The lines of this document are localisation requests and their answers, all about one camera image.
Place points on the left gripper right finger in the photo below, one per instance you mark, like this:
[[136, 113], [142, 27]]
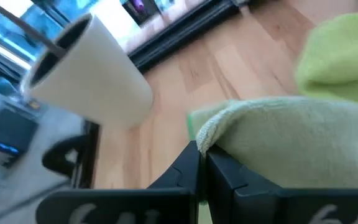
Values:
[[259, 205]]

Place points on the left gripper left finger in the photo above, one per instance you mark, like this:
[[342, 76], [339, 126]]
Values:
[[120, 207]]

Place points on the pale sage green microfiber towel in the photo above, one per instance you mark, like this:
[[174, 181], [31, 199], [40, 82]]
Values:
[[291, 143]]

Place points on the lime green microfiber towel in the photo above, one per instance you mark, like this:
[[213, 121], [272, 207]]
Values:
[[340, 59]]

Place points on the white plant pot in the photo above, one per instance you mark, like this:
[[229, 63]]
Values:
[[95, 81]]

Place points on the black aluminium table frame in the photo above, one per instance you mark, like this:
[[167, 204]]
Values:
[[179, 34]]

